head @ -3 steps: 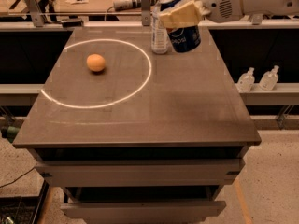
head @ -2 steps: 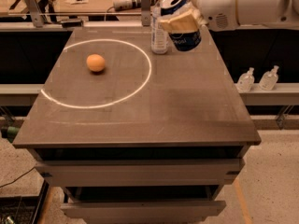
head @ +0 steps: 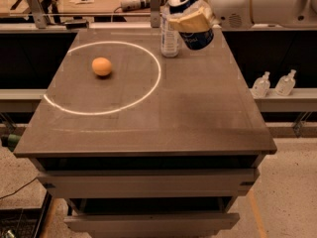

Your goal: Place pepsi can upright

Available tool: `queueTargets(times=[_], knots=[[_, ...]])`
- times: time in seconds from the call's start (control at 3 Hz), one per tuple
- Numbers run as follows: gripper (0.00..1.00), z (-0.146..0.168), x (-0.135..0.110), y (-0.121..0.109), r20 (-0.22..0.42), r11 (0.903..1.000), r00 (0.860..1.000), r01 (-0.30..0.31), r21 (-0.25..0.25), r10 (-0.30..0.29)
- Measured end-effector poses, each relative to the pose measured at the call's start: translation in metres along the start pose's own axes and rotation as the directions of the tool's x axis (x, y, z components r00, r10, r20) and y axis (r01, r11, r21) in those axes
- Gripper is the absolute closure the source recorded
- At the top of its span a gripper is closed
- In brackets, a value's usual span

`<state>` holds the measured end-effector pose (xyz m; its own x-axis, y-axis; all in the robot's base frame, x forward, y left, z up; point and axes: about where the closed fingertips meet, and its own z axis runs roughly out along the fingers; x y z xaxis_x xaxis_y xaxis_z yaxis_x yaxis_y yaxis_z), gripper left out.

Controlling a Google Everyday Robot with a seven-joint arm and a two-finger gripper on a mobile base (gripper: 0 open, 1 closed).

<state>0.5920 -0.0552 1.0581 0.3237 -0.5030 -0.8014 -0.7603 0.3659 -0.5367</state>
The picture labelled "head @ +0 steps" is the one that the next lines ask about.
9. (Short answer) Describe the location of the clear plastic water bottle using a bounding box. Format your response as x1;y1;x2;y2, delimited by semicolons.
160;2;180;58

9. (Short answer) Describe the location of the black floor crate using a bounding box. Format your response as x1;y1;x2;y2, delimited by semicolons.
0;193;52;238

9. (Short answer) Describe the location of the orange ball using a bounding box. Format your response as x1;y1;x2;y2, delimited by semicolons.
92;58;112;76

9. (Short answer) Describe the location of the left metal bracket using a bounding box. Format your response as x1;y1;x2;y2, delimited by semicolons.
26;0;48;29

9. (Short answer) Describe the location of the metal bracket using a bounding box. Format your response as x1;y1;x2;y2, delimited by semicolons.
150;0;160;28
26;0;48;29

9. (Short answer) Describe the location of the middle metal bracket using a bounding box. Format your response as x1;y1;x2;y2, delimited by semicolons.
150;0;160;28

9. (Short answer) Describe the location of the small clear bottle right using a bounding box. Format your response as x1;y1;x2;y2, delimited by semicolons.
274;69;296;96

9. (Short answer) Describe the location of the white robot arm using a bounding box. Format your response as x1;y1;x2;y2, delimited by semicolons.
167;0;317;33

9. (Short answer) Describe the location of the blue pepsi can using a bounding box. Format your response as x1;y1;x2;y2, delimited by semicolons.
167;0;214;51

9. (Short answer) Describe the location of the black floor cable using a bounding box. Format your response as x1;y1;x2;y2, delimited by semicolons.
0;177;39;200

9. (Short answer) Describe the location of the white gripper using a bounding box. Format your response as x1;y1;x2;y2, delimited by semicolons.
168;0;253;33

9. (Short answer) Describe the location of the grey table with drawers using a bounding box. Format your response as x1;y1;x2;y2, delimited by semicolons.
15;29;276;238

